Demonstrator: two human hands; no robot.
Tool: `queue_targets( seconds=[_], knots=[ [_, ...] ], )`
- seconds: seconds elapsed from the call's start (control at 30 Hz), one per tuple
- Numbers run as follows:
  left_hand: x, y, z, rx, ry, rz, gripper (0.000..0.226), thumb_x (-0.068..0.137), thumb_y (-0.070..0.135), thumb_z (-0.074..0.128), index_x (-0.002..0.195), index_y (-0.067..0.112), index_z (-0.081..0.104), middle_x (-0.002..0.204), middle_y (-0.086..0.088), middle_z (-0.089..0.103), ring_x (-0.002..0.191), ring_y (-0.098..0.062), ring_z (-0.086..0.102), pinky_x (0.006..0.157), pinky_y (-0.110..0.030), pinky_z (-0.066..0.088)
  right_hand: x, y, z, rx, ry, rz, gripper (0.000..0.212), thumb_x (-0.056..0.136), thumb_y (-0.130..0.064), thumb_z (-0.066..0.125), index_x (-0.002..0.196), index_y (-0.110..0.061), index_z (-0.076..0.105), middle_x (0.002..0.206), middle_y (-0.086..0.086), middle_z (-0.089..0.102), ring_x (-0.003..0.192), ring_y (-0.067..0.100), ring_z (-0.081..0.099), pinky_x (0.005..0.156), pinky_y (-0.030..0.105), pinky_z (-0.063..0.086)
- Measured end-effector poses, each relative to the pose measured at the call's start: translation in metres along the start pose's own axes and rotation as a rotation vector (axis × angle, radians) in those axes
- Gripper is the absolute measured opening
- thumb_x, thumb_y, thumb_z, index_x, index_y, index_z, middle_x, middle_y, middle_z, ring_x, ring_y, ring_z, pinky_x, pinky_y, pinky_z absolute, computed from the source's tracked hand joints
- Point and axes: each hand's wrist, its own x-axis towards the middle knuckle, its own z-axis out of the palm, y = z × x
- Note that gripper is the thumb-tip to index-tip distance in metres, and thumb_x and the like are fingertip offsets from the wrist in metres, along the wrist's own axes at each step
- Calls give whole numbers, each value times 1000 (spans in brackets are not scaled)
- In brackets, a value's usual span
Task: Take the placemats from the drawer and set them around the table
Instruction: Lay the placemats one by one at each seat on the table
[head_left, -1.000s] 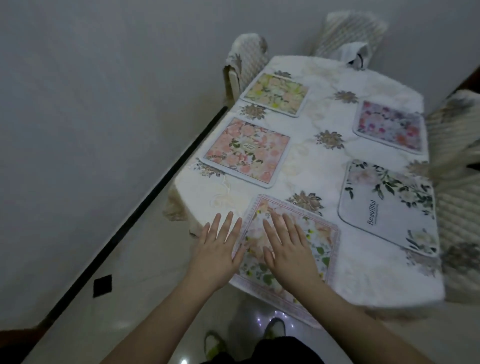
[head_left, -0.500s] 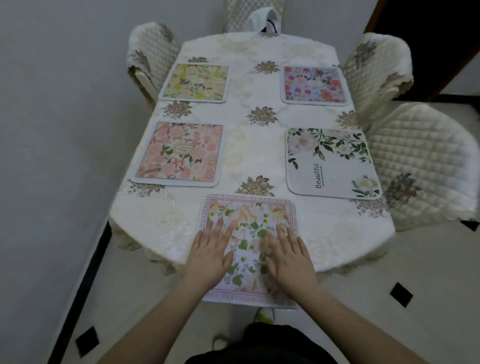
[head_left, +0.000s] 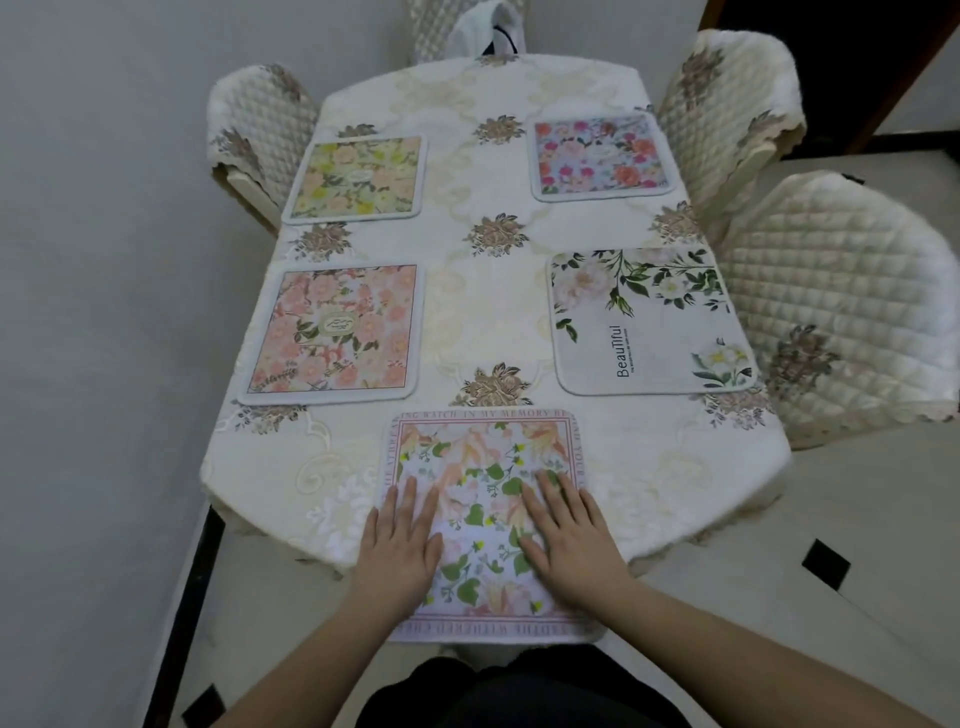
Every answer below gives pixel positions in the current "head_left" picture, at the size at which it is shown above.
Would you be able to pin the person's left forearm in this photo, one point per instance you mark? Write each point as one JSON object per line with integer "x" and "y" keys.
{"x": 315, "y": 675}

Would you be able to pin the quilted chair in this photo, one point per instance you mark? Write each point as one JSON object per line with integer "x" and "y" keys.
{"x": 840, "y": 285}
{"x": 262, "y": 127}
{"x": 727, "y": 112}
{"x": 427, "y": 26}

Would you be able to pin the yellow green floral placemat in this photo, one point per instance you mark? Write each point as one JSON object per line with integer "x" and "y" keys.
{"x": 356, "y": 180}

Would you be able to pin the person's right hand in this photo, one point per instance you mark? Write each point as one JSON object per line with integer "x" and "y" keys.
{"x": 581, "y": 555}

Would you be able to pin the person's right forearm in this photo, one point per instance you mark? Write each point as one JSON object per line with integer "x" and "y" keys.
{"x": 750, "y": 667}

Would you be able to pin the pink floral placemat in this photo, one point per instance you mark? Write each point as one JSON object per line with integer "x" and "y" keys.
{"x": 337, "y": 337}

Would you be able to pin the brown wooden door frame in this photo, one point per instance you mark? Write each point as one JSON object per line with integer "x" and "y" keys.
{"x": 907, "y": 82}

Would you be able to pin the white green-leaf floral placemat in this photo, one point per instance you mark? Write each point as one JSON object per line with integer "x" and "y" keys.
{"x": 652, "y": 345}

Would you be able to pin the person's black trousers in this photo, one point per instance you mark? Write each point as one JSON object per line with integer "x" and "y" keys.
{"x": 525, "y": 690}

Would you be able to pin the red blue floral placemat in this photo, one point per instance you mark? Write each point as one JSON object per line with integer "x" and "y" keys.
{"x": 600, "y": 157}

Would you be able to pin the person's left hand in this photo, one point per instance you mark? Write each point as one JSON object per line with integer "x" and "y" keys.
{"x": 397, "y": 570}

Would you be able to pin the table with cream tablecloth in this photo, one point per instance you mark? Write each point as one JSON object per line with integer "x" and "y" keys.
{"x": 637, "y": 465}

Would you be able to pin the cloth-covered dining table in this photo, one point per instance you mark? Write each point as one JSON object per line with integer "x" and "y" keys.
{"x": 480, "y": 315}

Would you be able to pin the orange lily letter-border placemat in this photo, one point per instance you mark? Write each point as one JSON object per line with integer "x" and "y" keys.
{"x": 480, "y": 465}

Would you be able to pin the dark wooden door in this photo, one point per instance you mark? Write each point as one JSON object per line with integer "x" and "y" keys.
{"x": 840, "y": 60}

